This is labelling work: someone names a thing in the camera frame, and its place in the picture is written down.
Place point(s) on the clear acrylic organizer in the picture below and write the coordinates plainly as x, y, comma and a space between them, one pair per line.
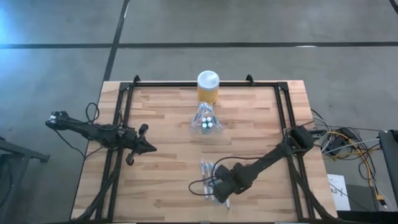
222, 129

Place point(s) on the black power brick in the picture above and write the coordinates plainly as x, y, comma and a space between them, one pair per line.
335, 142

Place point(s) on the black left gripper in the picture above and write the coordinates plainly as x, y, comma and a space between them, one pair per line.
130, 140

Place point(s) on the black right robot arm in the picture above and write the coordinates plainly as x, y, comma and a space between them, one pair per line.
267, 161

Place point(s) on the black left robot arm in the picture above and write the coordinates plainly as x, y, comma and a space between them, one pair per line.
93, 132

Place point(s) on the yellow canister white lid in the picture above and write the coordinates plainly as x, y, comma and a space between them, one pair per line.
208, 84

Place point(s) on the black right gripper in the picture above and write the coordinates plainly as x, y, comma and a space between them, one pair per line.
224, 183

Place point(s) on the white paper sheet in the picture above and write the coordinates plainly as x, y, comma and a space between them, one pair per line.
337, 199

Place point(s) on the black aluminium table frame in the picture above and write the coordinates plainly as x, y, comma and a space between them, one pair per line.
171, 84

